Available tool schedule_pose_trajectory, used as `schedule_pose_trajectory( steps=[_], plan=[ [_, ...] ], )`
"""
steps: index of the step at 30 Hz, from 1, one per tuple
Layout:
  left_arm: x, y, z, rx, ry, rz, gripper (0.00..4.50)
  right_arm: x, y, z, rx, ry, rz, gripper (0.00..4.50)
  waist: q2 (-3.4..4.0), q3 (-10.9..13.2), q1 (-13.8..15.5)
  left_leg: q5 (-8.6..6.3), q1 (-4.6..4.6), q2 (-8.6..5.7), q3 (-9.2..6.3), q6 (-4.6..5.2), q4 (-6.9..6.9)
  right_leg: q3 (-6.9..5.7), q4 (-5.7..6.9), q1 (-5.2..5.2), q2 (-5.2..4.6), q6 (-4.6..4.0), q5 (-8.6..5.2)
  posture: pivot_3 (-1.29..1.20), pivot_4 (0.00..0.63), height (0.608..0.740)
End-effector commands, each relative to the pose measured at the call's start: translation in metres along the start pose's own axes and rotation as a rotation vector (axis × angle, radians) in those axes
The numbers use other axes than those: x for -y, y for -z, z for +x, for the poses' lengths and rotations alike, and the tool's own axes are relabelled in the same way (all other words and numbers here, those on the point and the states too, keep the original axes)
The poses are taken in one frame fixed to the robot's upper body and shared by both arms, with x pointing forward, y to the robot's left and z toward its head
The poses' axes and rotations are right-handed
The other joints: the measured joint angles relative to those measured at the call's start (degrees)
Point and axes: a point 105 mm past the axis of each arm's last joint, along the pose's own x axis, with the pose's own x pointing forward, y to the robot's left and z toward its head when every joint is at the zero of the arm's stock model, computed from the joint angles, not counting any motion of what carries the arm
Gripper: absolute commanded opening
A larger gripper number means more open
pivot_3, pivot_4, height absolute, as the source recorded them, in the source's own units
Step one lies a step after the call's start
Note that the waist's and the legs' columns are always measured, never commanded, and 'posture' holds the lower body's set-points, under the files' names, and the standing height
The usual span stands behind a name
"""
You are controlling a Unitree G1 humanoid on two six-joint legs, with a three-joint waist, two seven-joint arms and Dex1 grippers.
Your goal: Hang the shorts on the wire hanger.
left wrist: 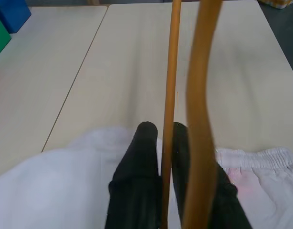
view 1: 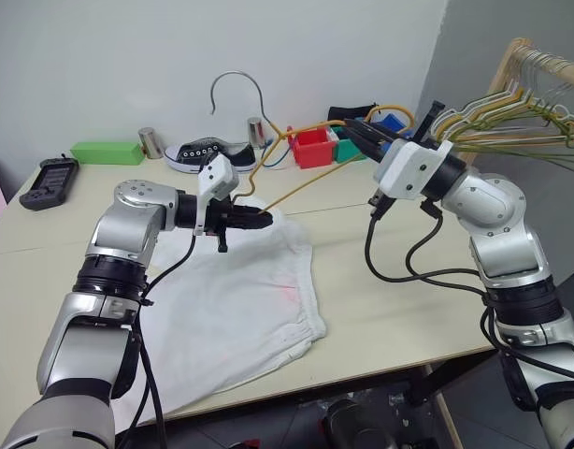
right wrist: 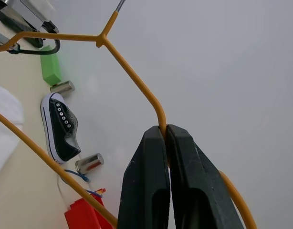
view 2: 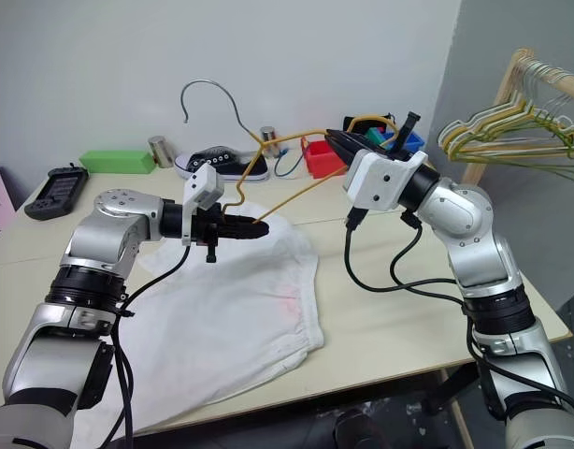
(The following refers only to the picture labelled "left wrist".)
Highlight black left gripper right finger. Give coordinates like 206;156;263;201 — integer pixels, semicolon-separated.
170;122;253;229

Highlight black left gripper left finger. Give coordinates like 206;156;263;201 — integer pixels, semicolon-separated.
105;121;162;229

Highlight white shorts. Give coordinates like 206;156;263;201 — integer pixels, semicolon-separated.
0;125;293;229

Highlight yellow woven basket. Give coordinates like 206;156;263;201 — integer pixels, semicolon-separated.
268;0;293;10

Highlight blue block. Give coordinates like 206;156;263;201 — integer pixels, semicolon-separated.
0;0;32;34

